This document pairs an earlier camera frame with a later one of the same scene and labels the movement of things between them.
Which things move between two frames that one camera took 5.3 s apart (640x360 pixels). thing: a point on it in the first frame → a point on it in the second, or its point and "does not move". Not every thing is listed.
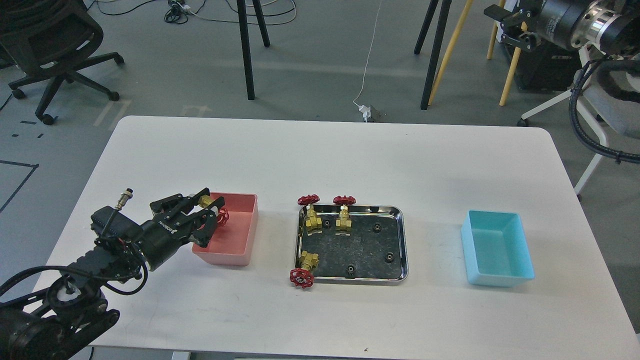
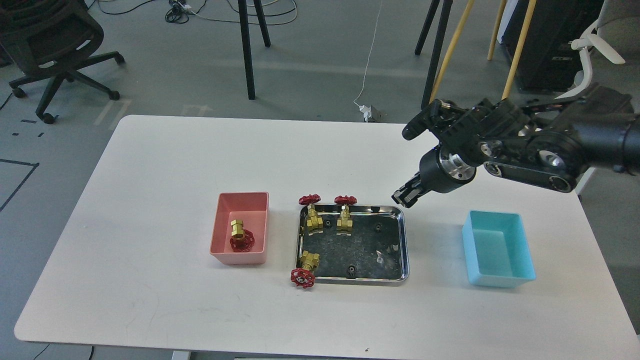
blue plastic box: (495, 249) does not move
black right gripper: (558, 20) → (439, 172)
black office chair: (50, 39) does not move
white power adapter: (366, 110) does not move
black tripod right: (443, 21) does not move
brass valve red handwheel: (205, 200) → (242, 243)
